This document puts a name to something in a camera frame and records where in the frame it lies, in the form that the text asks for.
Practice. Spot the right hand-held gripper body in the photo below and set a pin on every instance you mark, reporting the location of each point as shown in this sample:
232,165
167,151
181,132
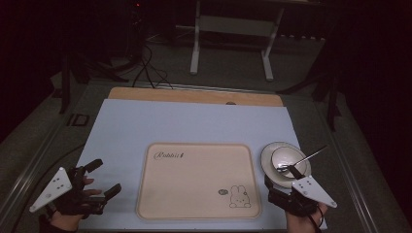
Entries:
312,191

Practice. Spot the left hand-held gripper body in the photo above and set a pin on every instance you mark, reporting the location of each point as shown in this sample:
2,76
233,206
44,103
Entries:
53,189

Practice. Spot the white bowl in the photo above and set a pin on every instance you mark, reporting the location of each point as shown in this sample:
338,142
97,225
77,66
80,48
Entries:
286,157

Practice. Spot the metal spoon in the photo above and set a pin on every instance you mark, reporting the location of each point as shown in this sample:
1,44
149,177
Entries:
311,157

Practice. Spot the white round plate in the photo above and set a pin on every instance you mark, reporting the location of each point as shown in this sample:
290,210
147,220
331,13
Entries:
267,160

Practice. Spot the person's right hand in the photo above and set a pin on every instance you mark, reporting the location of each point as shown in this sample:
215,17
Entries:
304,223

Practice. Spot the person's left hand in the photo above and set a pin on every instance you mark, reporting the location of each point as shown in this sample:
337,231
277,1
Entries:
64,221

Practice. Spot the beige tray with rabbit print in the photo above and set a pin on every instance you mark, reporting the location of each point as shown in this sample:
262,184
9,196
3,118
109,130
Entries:
197,184

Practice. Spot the black stand legs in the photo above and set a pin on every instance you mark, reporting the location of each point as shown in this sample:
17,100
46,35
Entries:
328,93

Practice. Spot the light blue table mat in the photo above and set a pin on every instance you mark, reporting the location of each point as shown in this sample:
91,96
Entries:
181,123

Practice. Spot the white metal stand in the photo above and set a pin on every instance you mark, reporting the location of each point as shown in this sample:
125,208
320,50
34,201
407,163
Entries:
233,26

